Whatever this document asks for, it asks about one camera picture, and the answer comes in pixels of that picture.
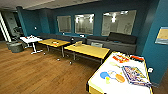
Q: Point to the yellow gaming table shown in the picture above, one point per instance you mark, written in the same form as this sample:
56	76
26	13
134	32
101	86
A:
113	86

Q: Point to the small yellow cup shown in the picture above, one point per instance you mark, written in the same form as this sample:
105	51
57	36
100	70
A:
108	81

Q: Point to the white outlet on blue wall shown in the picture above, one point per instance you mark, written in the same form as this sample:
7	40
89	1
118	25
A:
150	70

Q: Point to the white rectangular pad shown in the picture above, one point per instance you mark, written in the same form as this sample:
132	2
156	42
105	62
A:
97	44

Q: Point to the blue plate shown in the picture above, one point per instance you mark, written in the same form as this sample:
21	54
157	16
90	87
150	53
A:
112	74

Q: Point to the tan open box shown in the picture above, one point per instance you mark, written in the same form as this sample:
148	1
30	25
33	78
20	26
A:
78	43

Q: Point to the interior glass window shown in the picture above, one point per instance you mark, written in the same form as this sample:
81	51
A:
64	24
119	22
84	24

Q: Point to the yellow wall sign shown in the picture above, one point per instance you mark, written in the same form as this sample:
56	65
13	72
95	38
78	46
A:
162	35

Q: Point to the dark grey sofa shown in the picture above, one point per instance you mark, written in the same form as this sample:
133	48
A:
120	41

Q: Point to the orange bowl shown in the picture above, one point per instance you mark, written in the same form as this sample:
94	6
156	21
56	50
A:
120	78

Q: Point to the long yellow wooden table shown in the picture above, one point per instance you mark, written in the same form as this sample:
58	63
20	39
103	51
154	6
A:
50	42
88	50

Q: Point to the red and black paddle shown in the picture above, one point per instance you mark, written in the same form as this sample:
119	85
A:
136	58

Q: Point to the blue bowl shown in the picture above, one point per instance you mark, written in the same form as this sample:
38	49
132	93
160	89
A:
104	75

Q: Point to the orange game box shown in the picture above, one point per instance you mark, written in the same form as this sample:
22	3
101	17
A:
121	59

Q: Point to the small white table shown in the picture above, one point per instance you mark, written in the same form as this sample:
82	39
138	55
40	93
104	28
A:
30	39

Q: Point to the small red object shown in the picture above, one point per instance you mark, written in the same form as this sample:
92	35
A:
55	42

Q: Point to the grey round bin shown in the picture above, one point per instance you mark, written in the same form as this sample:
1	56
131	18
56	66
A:
16	46

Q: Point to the long dark grey bench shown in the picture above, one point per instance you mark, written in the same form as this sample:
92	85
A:
60	36

